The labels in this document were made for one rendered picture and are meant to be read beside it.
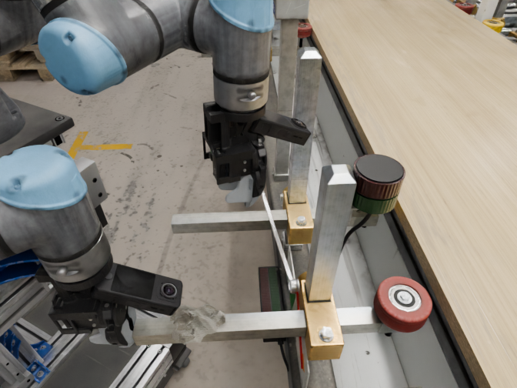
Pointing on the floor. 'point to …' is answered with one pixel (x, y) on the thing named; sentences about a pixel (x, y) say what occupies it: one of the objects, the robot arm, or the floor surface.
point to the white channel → (486, 10)
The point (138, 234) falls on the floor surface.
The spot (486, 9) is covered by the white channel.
